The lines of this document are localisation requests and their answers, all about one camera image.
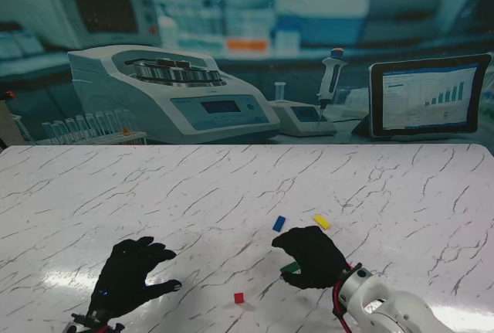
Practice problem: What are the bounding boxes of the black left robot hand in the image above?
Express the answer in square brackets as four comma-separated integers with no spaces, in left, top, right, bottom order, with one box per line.
[88,236,183,317]

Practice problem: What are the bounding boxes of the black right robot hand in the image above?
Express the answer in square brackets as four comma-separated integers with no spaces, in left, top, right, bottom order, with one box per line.
[271,226,348,291]

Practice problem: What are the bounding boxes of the green domino block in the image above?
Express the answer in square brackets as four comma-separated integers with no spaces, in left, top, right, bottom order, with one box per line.
[279,260,302,275]

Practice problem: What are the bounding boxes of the printed laboratory backdrop banner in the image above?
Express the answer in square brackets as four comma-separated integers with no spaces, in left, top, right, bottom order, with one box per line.
[0,0,494,147]

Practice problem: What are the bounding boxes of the red left wrist cable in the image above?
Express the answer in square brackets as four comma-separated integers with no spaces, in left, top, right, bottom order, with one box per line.
[96,321,125,333]

